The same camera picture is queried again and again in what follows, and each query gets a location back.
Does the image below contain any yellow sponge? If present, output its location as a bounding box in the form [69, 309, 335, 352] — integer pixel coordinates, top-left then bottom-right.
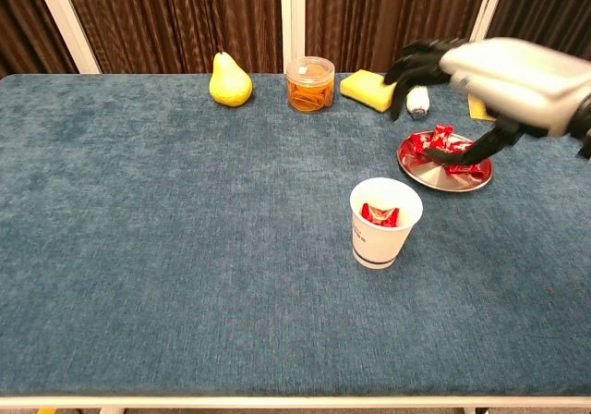
[339, 68, 398, 114]

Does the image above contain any small white bottle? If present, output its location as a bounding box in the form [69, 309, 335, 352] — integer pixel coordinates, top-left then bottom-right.
[405, 88, 431, 120]

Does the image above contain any blue tablecloth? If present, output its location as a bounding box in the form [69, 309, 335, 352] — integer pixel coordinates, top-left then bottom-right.
[0, 72, 591, 399]

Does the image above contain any white table frame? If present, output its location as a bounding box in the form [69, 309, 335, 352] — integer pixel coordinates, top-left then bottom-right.
[0, 395, 591, 414]

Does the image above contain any clear jar of rubber bands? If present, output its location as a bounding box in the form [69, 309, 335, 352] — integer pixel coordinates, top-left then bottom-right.
[285, 56, 336, 115]

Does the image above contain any round metal plate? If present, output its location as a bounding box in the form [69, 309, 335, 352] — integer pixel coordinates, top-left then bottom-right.
[396, 130, 494, 193]

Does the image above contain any brown pleated curtain panel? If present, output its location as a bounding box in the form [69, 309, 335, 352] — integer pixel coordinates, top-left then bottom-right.
[487, 0, 591, 64]
[59, 0, 283, 75]
[305, 0, 494, 74]
[0, 0, 78, 79]

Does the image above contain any small white bowl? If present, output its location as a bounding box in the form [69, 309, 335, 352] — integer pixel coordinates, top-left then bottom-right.
[349, 177, 425, 271]

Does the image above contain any white partition frame post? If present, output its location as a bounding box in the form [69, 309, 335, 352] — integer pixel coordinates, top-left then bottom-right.
[295, 0, 307, 74]
[280, 0, 294, 74]
[468, 0, 512, 45]
[30, 0, 103, 75]

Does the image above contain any yellow pear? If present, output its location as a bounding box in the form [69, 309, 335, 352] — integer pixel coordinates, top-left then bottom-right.
[209, 51, 254, 108]

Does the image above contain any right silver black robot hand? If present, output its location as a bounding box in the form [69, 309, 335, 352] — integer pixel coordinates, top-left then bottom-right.
[383, 37, 591, 166]

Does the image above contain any yellow cube box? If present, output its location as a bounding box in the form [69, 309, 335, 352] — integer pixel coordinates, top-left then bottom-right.
[467, 92, 498, 123]

